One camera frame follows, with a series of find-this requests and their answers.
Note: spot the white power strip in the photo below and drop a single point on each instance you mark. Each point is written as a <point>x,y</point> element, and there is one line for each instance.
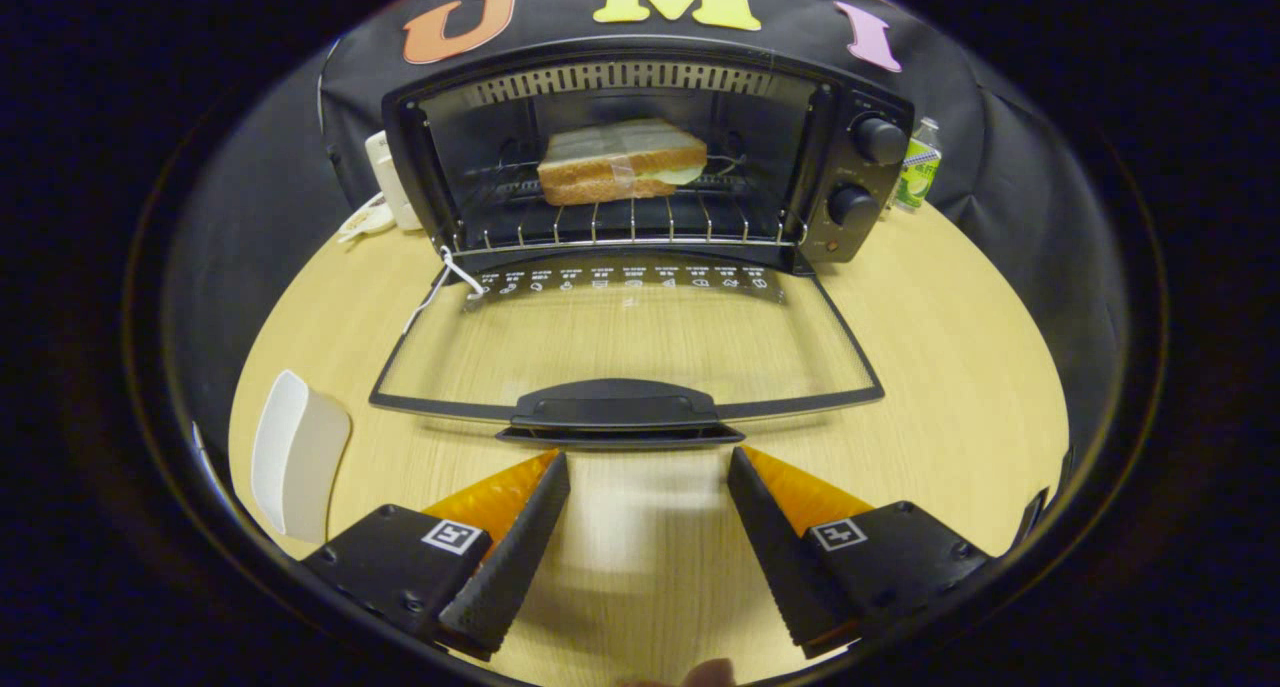
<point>390,182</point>

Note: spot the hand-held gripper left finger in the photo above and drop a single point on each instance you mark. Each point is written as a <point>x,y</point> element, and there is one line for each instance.
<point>515,557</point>

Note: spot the black toaster oven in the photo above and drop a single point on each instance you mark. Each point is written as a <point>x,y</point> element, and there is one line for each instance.
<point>860,197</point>

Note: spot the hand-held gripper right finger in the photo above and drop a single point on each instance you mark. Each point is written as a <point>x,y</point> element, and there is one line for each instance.
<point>780,547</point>

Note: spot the white rectangular plate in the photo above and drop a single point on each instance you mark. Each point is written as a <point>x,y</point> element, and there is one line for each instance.
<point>300,457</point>

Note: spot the toast sandwich with lettuce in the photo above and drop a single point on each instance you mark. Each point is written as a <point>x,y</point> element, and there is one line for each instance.
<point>610,162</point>

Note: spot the black backdrop cloth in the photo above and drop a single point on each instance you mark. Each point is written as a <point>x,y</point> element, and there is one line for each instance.
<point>1000,167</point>

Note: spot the small clear plastic bottle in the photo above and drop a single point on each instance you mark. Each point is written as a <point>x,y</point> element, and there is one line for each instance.
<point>918,167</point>

